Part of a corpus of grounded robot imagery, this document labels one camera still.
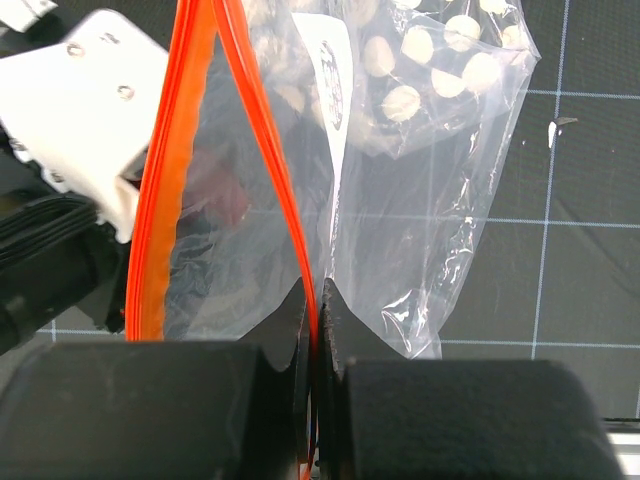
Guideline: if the dark red plum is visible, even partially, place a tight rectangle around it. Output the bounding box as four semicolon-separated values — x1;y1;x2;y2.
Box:
182;150;250;227

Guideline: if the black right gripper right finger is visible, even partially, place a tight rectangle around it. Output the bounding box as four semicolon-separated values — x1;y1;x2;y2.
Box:
318;281;623;479

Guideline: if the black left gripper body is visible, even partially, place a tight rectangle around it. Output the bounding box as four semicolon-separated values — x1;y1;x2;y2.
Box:
1;150;130;352

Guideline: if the black cutting mat with grid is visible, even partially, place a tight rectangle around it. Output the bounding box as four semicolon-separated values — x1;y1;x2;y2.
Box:
441;1;639;418

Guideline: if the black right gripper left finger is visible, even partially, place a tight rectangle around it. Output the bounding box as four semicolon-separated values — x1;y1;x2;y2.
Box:
1;285;309;479

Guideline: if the orange zipper clear bag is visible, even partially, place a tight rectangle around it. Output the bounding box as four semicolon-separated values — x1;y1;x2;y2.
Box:
123;0;541;361

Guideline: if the white dotted clear bag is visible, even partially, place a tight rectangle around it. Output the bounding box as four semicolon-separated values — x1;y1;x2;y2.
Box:
342;1;540;158

